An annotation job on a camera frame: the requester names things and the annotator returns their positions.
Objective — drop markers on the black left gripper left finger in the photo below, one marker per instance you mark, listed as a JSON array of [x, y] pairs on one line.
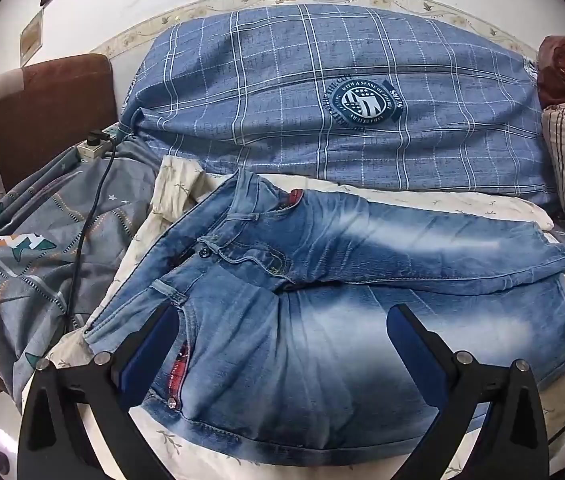
[[53, 442]]

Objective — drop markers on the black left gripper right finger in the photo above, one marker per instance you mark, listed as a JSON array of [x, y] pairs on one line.
[[512, 442]]

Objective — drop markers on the blue denim jeans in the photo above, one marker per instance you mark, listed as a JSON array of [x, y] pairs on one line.
[[279, 353]]

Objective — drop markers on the cream leaf-print quilt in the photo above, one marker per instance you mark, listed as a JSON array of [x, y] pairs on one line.
[[180, 185]]

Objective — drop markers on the white power strip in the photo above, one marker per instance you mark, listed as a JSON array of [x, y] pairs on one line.
[[96, 145]]

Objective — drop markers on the brown headboard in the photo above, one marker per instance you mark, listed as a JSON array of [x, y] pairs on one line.
[[50, 106]]

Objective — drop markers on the small wall poster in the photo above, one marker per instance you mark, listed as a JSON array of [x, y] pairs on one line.
[[31, 38]]

